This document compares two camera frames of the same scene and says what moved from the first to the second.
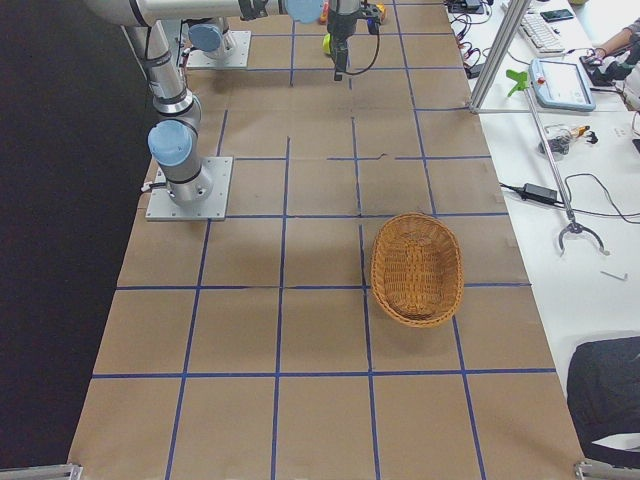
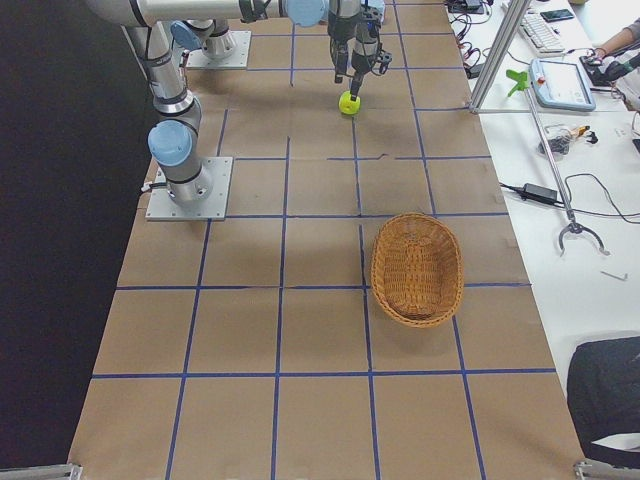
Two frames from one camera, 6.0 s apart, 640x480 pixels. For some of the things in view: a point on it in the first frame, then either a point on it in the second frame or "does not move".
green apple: x=326 y=43 to x=348 y=106
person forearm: x=614 y=44 does not move
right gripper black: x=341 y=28 does not move
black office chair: x=603 y=389 does not move
